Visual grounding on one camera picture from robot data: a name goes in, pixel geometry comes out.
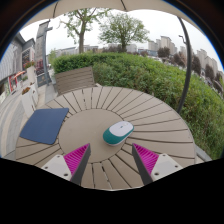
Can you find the dark curved umbrella pole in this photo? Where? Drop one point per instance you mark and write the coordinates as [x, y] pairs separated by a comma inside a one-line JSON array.
[[189, 66]]

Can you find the blue mouse pad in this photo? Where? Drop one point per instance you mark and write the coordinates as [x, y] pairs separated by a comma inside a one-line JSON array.
[[44, 125]]

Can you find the grey sign pylon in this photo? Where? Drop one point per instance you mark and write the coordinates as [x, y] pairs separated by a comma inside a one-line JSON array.
[[40, 50]]

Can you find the grey storefront building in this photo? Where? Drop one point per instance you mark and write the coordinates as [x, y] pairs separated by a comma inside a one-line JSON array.
[[15, 56]]

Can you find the white and teal computer mouse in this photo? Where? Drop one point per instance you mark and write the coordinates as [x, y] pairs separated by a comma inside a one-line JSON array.
[[117, 132]]

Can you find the round-crowned tree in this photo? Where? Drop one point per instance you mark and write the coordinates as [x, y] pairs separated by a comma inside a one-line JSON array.
[[123, 30]]

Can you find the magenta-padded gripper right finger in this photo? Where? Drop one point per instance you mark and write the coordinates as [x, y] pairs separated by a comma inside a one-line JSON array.
[[146, 160]]

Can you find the beige patio umbrella canopy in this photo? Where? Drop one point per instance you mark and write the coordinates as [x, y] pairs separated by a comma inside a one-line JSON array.
[[100, 5]]

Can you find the beige slatted chair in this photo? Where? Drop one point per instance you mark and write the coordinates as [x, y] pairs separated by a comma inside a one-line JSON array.
[[75, 80]]

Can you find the distant apartment buildings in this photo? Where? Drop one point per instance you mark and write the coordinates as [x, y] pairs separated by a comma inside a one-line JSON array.
[[165, 43]]

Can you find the green hedge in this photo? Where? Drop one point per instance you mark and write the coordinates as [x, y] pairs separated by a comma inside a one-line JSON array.
[[156, 80]]

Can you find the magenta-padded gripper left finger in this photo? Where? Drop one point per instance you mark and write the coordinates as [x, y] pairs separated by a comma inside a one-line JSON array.
[[76, 159]]

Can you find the white planter with flowers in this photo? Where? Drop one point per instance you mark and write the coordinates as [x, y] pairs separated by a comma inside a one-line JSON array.
[[28, 101]]

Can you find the tall white planter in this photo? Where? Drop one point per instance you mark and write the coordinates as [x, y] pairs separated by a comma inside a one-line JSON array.
[[31, 73]]

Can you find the thin-crowned tree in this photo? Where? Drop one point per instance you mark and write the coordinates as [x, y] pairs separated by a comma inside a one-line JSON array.
[[81, 36]]

